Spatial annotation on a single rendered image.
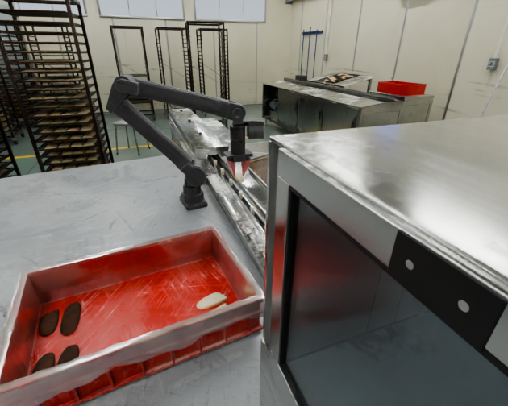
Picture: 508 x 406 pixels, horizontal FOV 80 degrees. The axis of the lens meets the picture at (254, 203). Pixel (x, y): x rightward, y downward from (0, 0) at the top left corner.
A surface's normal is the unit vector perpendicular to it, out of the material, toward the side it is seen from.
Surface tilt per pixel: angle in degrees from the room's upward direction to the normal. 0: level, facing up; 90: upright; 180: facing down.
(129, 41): 90
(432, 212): 0
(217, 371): 0
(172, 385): 0
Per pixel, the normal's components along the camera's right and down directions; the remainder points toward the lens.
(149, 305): 0.00, -0.89
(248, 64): 0.35, 0.43
